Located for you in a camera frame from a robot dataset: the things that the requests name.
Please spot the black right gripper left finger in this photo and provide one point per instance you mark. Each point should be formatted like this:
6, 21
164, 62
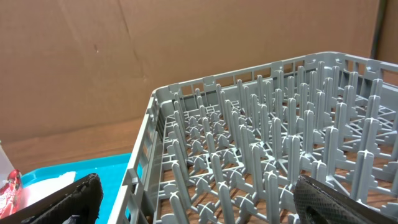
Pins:
79, 202

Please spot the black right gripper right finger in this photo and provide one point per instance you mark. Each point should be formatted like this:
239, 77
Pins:
317, 203

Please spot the white tissue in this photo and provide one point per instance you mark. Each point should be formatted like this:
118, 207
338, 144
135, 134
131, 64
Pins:
39, 190

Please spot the red snack wrapper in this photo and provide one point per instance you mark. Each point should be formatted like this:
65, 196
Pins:
11, 193

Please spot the grey dishwasher rack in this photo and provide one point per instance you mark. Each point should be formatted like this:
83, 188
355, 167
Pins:
230, 147

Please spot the teal plastic tray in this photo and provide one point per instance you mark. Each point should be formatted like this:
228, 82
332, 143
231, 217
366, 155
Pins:
110, 169

